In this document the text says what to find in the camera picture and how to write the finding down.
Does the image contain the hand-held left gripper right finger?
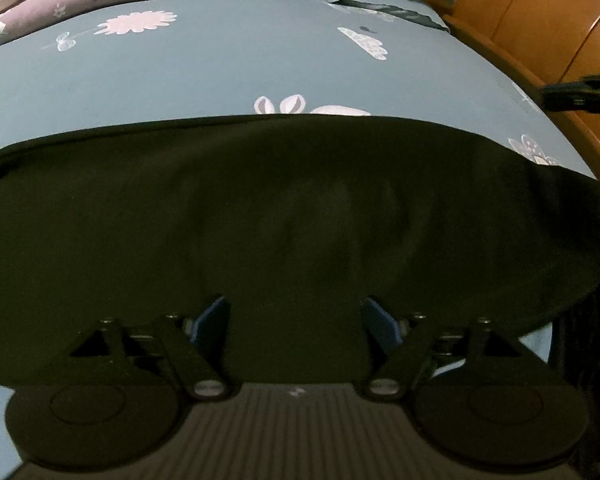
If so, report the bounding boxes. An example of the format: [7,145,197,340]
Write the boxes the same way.
[361,296,524,404]

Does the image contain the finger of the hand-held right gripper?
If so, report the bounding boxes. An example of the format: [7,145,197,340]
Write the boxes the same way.
[539,73,600,122]

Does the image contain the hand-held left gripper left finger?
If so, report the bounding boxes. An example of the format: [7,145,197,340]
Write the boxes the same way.
[70,295,232,403]

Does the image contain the black pants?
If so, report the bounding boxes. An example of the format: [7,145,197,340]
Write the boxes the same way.
[0,113,600,387]

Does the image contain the wooden headboard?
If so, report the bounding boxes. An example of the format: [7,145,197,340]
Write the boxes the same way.
[420,0,600,196]

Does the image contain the blue floral bed sheet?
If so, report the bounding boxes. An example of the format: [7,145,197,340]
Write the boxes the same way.
[0,0,599,480]

